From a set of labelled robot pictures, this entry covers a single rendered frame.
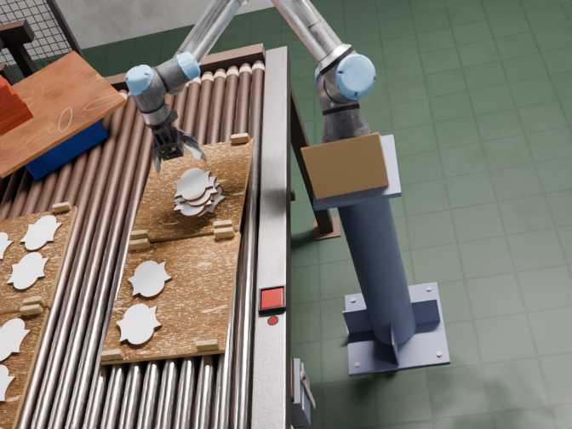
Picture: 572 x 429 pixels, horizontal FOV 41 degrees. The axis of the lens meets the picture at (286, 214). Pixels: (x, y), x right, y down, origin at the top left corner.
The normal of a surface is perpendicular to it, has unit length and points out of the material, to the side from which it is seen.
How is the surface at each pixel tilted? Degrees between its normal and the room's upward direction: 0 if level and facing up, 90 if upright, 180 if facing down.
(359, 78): 59
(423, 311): 90
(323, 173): 90
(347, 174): 90
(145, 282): 0
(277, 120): 0
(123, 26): 90
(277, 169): 0
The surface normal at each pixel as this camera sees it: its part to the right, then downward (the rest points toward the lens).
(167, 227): -0.25, -0.68
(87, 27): -0.01, 0.72
